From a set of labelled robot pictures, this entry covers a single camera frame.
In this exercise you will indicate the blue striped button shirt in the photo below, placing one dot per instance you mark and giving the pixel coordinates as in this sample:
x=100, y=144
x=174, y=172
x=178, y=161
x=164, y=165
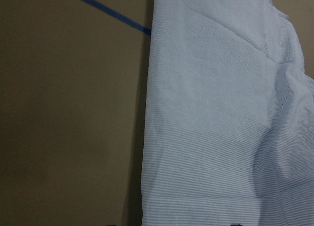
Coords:
x=229, y=125

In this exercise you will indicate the brown paper table mat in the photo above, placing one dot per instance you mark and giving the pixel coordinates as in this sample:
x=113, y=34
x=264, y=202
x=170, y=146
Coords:
x=73, y=90

